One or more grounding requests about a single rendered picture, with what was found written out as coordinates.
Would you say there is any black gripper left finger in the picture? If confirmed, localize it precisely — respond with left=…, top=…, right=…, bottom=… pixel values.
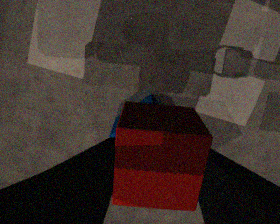
left=0, top=137, right=116, bottom=224

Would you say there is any blue cube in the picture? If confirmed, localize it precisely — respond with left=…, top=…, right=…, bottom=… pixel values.
left=109, top=93, right=159, bottom=137

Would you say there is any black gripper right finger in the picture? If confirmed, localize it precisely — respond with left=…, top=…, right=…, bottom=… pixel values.
left=199, top=149, right=280, bottom=224

